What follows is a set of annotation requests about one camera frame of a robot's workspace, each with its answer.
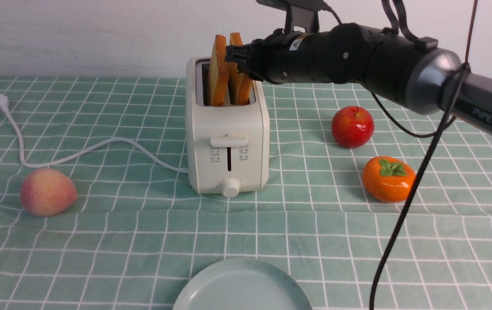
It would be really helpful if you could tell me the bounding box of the pale green plate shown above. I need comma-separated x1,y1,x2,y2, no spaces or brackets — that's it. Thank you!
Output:
173,257,313,310

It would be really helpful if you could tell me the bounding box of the white toaster power cable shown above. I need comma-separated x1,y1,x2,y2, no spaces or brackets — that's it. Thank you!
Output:
0,93,189,174

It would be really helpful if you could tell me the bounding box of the white two-slot toaster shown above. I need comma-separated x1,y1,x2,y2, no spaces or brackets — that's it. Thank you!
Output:
185,58,270,198

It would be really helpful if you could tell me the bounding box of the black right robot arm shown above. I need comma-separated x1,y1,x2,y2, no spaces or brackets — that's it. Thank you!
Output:
225,23,492,136

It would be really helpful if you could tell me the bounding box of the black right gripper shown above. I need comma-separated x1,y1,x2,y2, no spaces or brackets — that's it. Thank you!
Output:
225,31,345,84

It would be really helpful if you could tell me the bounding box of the green checked tablecloth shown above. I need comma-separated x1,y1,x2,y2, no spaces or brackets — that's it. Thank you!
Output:
0,77,492,310

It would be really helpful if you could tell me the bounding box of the orange persimmon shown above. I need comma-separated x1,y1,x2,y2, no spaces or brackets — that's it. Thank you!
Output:
362,156,416,203

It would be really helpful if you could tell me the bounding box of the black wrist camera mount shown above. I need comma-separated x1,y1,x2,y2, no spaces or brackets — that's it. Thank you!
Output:
257,0,334,34

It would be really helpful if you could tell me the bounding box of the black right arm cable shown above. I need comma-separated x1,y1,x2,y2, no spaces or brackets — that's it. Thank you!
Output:
368,0,479,310

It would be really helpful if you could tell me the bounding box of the pink peach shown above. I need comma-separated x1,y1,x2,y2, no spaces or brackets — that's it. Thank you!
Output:
20,167,78,217

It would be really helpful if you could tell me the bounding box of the red apple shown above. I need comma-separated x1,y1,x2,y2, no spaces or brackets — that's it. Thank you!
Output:
331,105,375,149

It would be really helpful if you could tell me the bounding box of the toast slice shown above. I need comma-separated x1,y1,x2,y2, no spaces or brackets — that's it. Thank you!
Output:
229,33,254,105
208,34,229,106

